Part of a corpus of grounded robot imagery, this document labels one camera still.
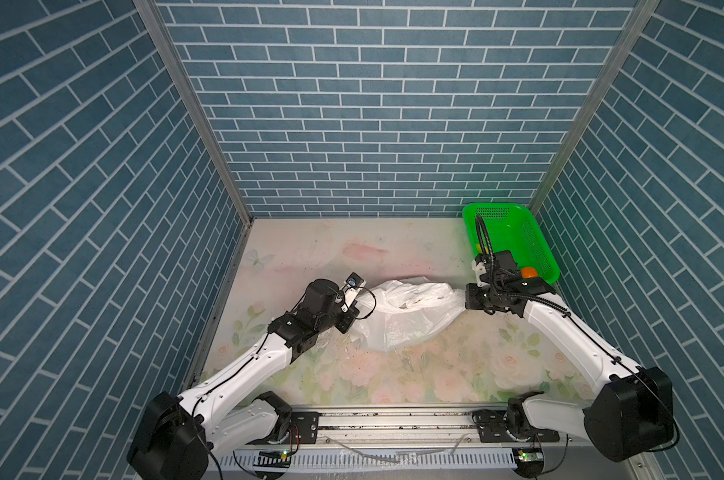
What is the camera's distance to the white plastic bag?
2.68 feet

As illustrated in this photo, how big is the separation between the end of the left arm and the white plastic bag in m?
0.09

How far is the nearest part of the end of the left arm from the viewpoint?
2.35ft
